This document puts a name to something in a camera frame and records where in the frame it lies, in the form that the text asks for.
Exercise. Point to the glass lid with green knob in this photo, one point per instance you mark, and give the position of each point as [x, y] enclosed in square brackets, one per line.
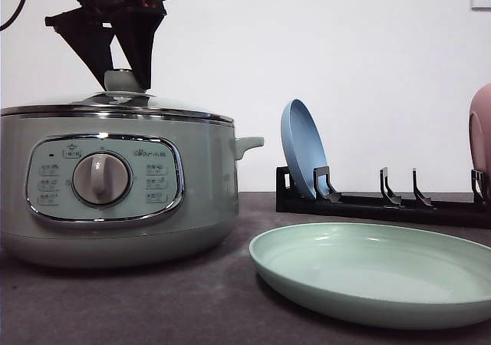
[120, 98]

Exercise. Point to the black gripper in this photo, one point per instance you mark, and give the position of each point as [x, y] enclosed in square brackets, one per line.
[91, 31]

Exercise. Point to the green electric steamer pot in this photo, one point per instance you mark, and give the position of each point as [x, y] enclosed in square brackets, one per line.
[116, 190]

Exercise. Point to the black plate rack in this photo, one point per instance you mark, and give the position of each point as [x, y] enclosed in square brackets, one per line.
[327, 201]

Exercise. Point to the blue plate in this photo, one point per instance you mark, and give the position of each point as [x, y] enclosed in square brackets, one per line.
[304, 145]

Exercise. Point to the pink plate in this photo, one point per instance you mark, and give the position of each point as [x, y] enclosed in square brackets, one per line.
[480, 132]

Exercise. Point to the green plate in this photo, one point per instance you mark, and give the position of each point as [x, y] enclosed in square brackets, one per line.
[373, 276]

